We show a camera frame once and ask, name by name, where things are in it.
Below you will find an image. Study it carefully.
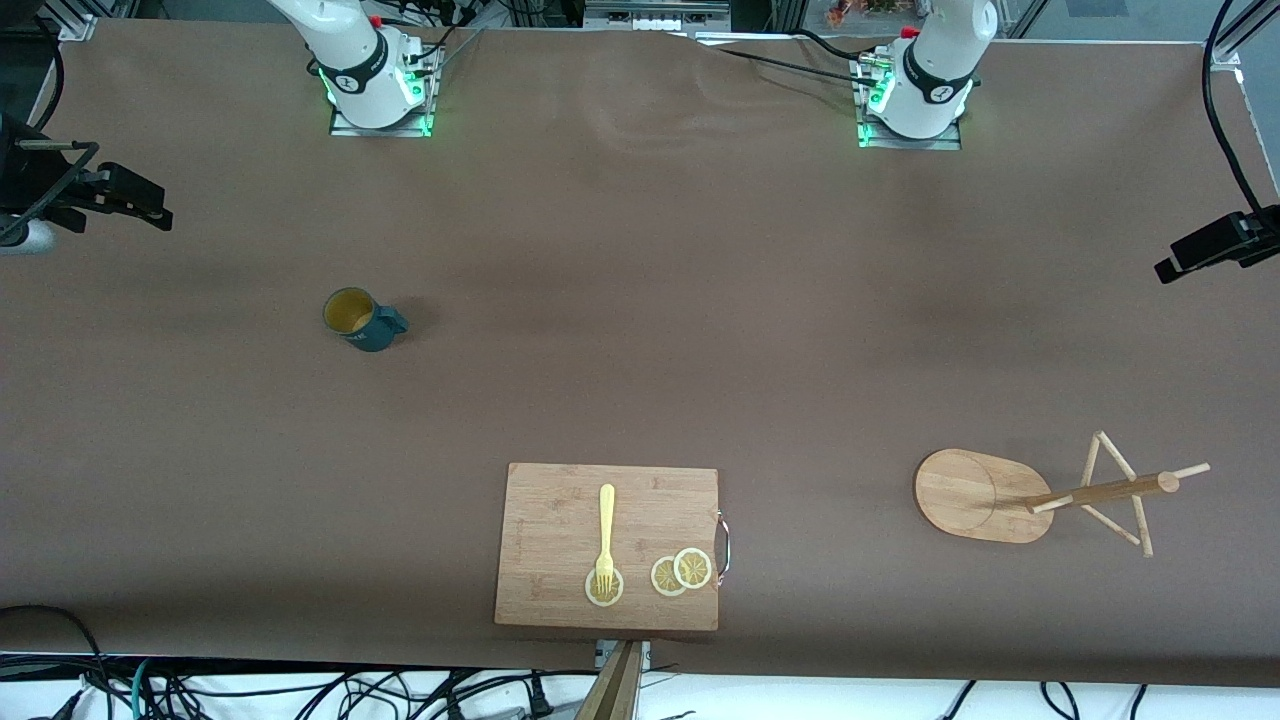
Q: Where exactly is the teal ribbed mug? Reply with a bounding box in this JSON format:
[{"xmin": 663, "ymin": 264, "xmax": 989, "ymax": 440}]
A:
[{"xmin": 322, "ymin": 287, "xmax": 409, "ymax": 353}]

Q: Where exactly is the wooden mug rack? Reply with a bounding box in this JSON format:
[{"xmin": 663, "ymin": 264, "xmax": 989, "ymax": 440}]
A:
[{"xmin": 914, "ymin": 431, "xmax": 1211, "ymax": 558}]

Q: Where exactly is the brown table cover sheet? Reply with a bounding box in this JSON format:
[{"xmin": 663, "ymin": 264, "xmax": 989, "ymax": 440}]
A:
[{"xmin": 0, "ymin": 20, "xmax": 1280, "ymax": 689}]

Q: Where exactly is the bamboo cutting board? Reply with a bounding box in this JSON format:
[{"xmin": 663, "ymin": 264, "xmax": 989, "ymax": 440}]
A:
[{"xmin": 494, "ymin": 462, "xmax": 732, "ymax": 632}]

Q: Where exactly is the white power strip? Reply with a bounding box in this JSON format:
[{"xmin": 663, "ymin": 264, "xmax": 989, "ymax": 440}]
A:
[{"xmin": 585, "ymin": 0, "xmax": 732, "ymax": 32}]

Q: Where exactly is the yellow plastic fork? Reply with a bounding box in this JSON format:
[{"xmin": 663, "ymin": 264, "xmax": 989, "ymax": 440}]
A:
[{"xmin": 595, "ymin": 484, "xmax": 617, "ymax": 596}]

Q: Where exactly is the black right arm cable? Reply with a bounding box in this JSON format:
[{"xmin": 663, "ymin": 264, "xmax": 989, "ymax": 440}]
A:
[{"xmin": 35, "ymin": 30, "xmax": 67, "ymax": 133}]

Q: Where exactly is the thick black floor cable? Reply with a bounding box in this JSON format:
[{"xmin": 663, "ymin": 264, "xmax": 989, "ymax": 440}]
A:
[{"xmin": 0, "ymin": 605, "xmax": 113, "ymax": 693}]

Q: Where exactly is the black base power cable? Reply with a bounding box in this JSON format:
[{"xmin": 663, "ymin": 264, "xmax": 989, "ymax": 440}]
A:
[{"xmin": 700, "ymin": 28, "xmax": 883, "ymax": 91}]

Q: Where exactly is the wooden camera post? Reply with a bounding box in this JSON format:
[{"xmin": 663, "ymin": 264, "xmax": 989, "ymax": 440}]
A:
[{"xmin": 575, "ymin": 640, "xmax": 651, "ymax": 720}]

